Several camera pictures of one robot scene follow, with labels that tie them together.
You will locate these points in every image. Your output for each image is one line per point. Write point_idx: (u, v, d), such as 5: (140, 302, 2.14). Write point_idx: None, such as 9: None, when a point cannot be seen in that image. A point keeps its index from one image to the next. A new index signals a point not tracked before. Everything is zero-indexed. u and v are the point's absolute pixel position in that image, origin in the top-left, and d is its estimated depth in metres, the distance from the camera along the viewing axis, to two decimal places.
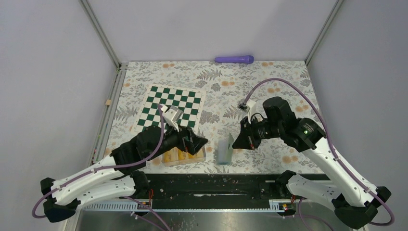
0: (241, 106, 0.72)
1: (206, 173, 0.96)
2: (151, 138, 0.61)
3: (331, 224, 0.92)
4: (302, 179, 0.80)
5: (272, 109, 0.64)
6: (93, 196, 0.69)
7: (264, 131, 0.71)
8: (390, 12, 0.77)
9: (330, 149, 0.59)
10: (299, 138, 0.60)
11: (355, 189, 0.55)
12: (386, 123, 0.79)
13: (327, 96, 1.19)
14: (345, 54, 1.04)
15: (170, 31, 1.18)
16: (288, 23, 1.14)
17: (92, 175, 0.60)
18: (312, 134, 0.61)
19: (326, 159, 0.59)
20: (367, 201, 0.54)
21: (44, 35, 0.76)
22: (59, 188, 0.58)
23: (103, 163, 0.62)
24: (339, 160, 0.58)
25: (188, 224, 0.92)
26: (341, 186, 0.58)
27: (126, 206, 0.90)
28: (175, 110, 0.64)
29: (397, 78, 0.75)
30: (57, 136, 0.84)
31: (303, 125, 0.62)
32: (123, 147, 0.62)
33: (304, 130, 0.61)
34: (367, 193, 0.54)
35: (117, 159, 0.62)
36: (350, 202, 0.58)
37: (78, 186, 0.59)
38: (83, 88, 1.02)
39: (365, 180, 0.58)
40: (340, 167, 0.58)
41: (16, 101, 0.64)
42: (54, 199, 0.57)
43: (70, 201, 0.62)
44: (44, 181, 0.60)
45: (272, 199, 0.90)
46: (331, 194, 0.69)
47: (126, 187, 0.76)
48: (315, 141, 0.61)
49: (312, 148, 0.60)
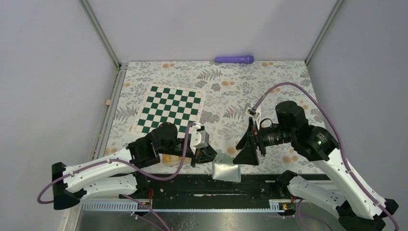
0: (250, 111, 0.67)
1: (206, 173, 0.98)
2: (166, 134, 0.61)
3: (331, 224, 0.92)
4: (304, 181, 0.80)
5: (287, 114, 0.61)
6: (97, 188, 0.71)
7: (276, 136, 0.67)
8: (391, 12, 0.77)
9: (343, 161, 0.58)
10: (312, 147, 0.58)
11: (364, 201, 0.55)
12: (387, 123, 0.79)
13: (327, 96, 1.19)
14: (346, 53, 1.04)
15: (170, 31, 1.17)
16: (288, 22, 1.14)
17: (106, 165, 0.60)
18: (325, 144, 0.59)
19: (338, 170, 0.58)
20: (376, 214, 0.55)
21: (43, 35, 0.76)
22: (71, 174, 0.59)
23: (119, 155, 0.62)
24: (351, 173, 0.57)
25: (188, 224, 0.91)
26: (350, 198, 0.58)
27: (126, 207, 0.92)
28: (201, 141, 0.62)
29: (397, 77, 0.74)
30: (57, 136, 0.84)
31: (317, 134, 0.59)
32: (139, 143, 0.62)
33: (318, 140, 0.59)
34: (376, 206, 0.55)
35: (133, 152, 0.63)
36: (356, 213, 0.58)
37: (90, 174, 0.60)
38: (82, 88, 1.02)
39: (374, 193, 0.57)
40: (351, 180, 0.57)
41: (16, 102, 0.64)
42: (66, 186, 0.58)
43: (78, 190, 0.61)
44: (56, 165, 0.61)
45: (272, 199, 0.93)
46: (336, 201, 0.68)
47: (129, 186, 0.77)
48: (329, 152, 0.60)
49: (325, 160, 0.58)
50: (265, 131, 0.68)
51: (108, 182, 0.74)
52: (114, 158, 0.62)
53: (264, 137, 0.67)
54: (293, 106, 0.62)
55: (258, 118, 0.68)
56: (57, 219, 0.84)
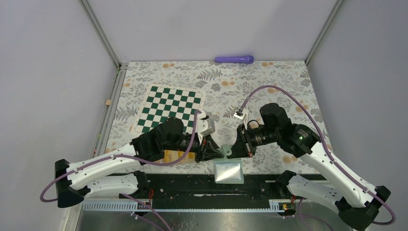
0: (238, 112, 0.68)
1: (206, 173, 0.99)
2: (172, 129, 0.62)
3: (330, 224, 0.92)
4: (303, 179, 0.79)
5: (270, 115, 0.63)
6: (101, 187, 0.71)
7: (262, 135, 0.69)
8: (391, 12, 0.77)
9: (326, 152, 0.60)
10: (295, 144, 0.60)
11: (353, 189, 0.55)
12: (387, 123, 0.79)
13: (327, 96, 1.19)
14: (346, 54, 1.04)
15: (170, 31, 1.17)
16: (288, 22, 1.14)
17: (110, 161, 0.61)
18: (307, 139, 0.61)
19: (323, 161, 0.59)
20: (367, 201, 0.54)
21: (43, 36, 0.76)
22: (76, 171, 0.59)
23: (123, 150, 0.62)
24: (335, 162, 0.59)
25: (188, 224, 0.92)
26: (340, 188, 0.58)
27: (126, 207, 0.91)
28: (207, 126, 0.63)
29: (397, 77, 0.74)
30: (57, 136, 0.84)
31: (298, 131, 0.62)
32: (143, 139, 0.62)
33: (299, 136, 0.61)
34: (367, 193, 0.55)
35: (137, 148, 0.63)
36: (352, 204, 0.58)
37: (95, 171, 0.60)
38: (82, 88, 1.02)
39: (363, 180, 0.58)
40: (337, 170, 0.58)
41: (16, 102, 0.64)
42: (70, 183, 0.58)
43: (82, 187, 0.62)
44: (60, 162, 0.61)
45: (272, 200, 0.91)
46: (334, 196, 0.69)
47: (130, 185, 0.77)
48: (312, 146, 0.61)
49: (309, 153, 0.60)
50: (252, 131, 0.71)
51: (110, 181, 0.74)
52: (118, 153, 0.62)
53: (252, 137, 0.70)
54: (275, 107, 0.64)
55: (245, 118, 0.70)
56: (57, 219, 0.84)
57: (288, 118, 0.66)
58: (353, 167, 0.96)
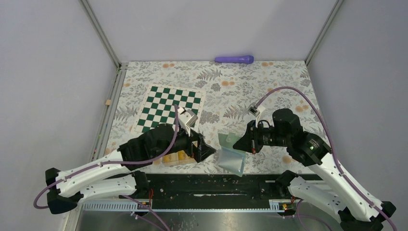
0: (252, 108, 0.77)
1: (206, 173, 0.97)
2: (162, 136, 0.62)
3: (331, 225, 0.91)
4: (305, 183, 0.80)
5: (283, 122, 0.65)
6: (95, 191, 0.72)
7: (269, 137, 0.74)
8: (391, 12, 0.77)
9: (336, 164, 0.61)
10: (305, 153, 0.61)
11: (360, 203, 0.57)
12: (386, 122, 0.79)
13: (327, 96, 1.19)
14: (346, 54, 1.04)
15: (170, 31, 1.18)
16: (288, 22, 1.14)
17: (97, 169, 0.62)
18: (317, 149, 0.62)
19: (332, 173, 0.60)
20: (372, 216, 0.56)
21: (43, 35, 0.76)
22: (64, 180, 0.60)
23: (110, 157, 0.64)
24: (345, 175, 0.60)
25: (188, 224, 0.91)
26: (346, 200, 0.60)
27: (126, 207, 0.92)
28: (190, 115, 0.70)
29: (397, 77, 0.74)
30: (57, 136, 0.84)
31: (309, 140, 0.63)
32: (131, 144, 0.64)
33: (310, 146, 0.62)
34: (373, 208, 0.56)
35: (124, 154, 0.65)
36: (356, 217, 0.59)
37: (82, 178, 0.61)
38: (82, 88, 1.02)
39: (370, 195, 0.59)
40: (346, 183, 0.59)
41: (16, 101, 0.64)
42: (58, 191, 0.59)
43: (72, 194, 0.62)
44: (49, 171, 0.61)
45: (272, 200, 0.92)
46: (337, 205, 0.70)
47: (127, 186, 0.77)
48: (322, 157, 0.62)
49: (318, 163, 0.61)
50: (261, 130, 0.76)
51: (107, 183, 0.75)
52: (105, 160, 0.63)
53: (260, 135, 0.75)
54: (289, 114, 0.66)
55: (258, 116, 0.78)
56: (57, 219, 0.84)
57: (301, 126, 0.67)
58: (353, 168, 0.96)
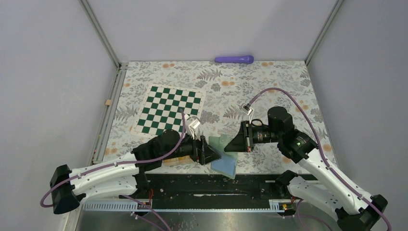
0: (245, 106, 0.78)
1: (206, 172, 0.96)
2: (170, 140, 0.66)
3: (330, 224, 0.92)
4: (304, 182, 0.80)
5: (276, 120, 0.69)
6: (97, 191, 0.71)
7: (264, 134, 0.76)
8: (391, 11, 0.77)
9: (322, 159, 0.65)
10: (293, 150, 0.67)
11: (348, 196, 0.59)
12: (387, 122, 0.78)
13: (326, 96, 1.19)
14: (346, 53, 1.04)
15: (170, 30, 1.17)
16: (287, 22, 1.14)
17: (112, 168, 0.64)
18: (305, 145, 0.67)
19: (319, 167, 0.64)
20: (361, 208, 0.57)
21: (43, 35, 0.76)
22: (79, 176, 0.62)
23: (124, 158, 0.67)
24: (331, 168, 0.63)
25: (188, 224, 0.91)
26: (337, 194, 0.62)
27: (126, 207, 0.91)
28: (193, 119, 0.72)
29: (397, 77, 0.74)
30: (57, 136, 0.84)
31: (297, 137, 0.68)
32: (142, 148, 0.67)
33: (298, 142, 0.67)
34: (362, 200, 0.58)
35: (137, 156, 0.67)
36: (348, 211, 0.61)
37: (96, 176, 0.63)
38: (82, 88, 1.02)
39: (358, 187, 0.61)
40: (333, 175, 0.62)
41: (16, 101, 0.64)
42: (73, 187, 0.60)
43: (81, 193, 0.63)
44: (62, 167, 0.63)
45: (272, 200, 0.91)
46: (335, 203, 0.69)
47: (129, 186, 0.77)
48: (308, 152, 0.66)
49: (305, 158, 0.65)
50: (255, 128, 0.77)
51: (106, 184, 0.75)
52: (121, 160, 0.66)
53: (254, 132, 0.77)
54: (284, 113, 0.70)
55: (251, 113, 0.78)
56: (57, 219, 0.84)
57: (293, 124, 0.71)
58: (352, 168, 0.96)
